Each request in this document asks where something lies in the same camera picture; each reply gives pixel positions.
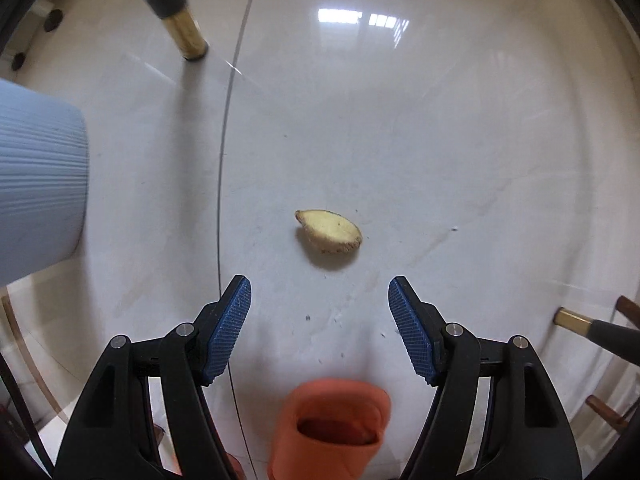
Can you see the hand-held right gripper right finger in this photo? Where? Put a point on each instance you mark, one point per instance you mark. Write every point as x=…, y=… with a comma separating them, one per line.
x=412, y=330

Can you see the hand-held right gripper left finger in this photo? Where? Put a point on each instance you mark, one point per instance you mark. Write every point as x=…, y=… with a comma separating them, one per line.
x=227, y=330

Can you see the ginger slice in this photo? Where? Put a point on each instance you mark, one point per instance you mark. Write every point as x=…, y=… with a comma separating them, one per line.
x=330, y=230

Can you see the orange slipper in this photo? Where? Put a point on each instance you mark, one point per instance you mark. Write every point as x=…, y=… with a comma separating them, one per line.
x=325, y=400

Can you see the wooden chair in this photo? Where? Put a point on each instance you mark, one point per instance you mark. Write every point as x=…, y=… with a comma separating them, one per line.
x=605, y=410

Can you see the round white marble table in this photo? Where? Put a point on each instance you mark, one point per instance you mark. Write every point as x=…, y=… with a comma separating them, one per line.
x=167, y=5

